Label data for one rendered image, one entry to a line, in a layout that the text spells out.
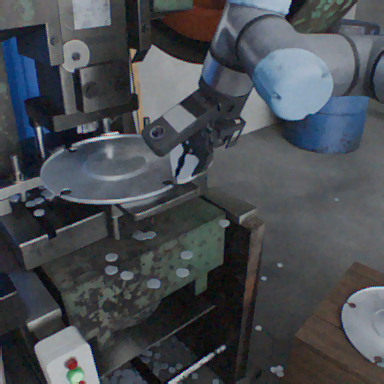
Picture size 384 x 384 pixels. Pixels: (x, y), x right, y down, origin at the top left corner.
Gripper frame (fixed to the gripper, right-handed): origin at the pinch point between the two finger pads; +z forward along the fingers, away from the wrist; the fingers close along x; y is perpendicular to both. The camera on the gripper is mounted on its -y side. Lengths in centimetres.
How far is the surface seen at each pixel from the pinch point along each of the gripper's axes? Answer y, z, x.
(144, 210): -9.1, 0.1, -3.1
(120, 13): 2.3, -16.4, 27.5
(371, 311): 43, 28, -44
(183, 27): 30.2, -4.9, 37.6
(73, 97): -8.6, -3.6, 22.0
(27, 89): 24, 71, 118
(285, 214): 112, 91, 8
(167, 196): -3.7, 0.5, -2.3
